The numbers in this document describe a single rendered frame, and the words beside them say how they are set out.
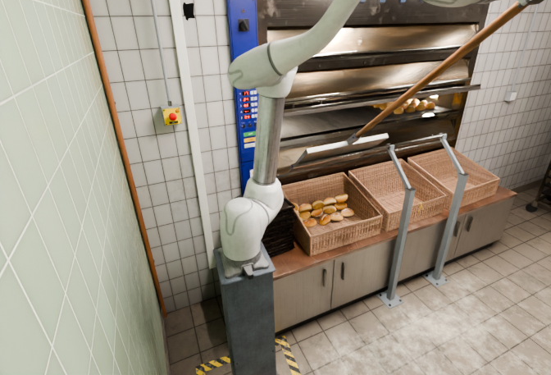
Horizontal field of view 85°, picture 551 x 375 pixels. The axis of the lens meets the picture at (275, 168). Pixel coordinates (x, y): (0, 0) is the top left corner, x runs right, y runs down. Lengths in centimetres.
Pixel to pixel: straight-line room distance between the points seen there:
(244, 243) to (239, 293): 23
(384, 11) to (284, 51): 152
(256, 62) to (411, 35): 177
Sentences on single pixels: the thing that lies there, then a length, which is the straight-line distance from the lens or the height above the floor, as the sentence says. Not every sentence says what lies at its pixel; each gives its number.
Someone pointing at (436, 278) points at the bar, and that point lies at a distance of 289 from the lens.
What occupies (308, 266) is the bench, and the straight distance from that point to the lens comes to 193.
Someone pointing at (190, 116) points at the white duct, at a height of 143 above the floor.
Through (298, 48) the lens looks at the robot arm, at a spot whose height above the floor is 183.
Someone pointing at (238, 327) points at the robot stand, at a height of 73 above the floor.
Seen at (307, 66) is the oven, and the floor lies 165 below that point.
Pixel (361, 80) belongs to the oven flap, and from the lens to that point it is 230.
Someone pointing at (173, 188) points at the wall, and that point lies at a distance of 198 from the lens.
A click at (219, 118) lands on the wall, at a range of 188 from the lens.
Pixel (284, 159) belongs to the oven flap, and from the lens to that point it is 214.
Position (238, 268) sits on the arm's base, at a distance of 127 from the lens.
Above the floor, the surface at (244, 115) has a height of 140.
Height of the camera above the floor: 188
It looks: 25 degrees down
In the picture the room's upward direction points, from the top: 1 degrees counter-clockwise
